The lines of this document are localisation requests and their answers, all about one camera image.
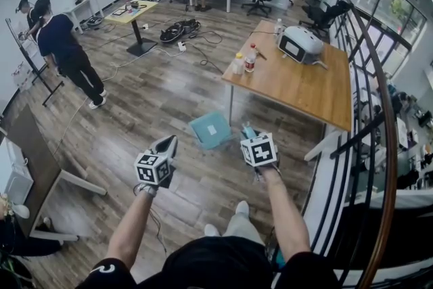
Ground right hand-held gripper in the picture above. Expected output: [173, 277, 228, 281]
[240, 133, 281, 170]

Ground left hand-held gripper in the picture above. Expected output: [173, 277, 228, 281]
[134, 135, 179, 190]

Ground teal dustpan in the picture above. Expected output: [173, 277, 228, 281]
[188, 111, 258, 151]

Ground person's left forearm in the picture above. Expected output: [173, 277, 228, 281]
[106, 184, 158, 270]

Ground person's right forearm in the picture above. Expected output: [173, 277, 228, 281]
[259, 165, 312, 265]

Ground person's right white shoe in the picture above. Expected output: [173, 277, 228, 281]
[234, 200, 250, 218]

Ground person's white shoe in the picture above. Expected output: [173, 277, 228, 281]
[234, 200, 250, 218]
[203, 223, 221, 238]

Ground wooden table with white legs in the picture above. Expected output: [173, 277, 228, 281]
[221, 19, 354, 162]

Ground person's grey trousers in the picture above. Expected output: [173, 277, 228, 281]
[221, 213, 267, 246]

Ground yellow cap jar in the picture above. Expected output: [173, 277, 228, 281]
[233, 51, 245, 76]

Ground red label bottle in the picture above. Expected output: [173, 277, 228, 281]
[244, 43, 258, 73]

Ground person's left white shoe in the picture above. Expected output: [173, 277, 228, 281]
[203, 223, 221, 238]

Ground blue plastic item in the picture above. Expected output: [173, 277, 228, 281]
[275, 248, 289, 270]

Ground white grey device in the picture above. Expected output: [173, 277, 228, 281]
[277, 26, 324, 66]

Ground person's black shirt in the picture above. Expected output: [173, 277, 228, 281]
[76, 235, 340, 289]

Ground black rack stand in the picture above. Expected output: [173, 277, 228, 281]
[4, 18, 66, 108]

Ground brown desk with white legs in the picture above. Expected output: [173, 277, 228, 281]
[0, 104, 108, 243]

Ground black railing with wooden handrail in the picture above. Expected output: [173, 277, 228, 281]
[302, 0, 400, 289]

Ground yellow table with black base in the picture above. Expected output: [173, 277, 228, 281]
[104, 0, 160, 57]

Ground white box appliance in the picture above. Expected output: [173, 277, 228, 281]
[0, 137, 35, 206]

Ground pack of water bottles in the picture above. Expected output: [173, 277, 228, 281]
[11, 60, 34, 89]

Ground small white table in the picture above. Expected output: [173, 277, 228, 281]
[62, 0, 104, 35]

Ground black equipment pile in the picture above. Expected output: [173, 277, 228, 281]
[0, 253, 35, 289]

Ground grey wrist strap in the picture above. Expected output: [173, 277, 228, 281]
[136, 182, 159, 198]

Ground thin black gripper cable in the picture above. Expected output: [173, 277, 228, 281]
[147, 205, 168, 255]

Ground white floor cable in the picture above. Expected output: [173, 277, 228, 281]
[52, 47, 180, 154]

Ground black floor cable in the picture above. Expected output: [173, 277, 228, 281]
[185, 30, 225, 76]

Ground black cable pile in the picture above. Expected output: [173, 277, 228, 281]
[159, 18, 202, 44]

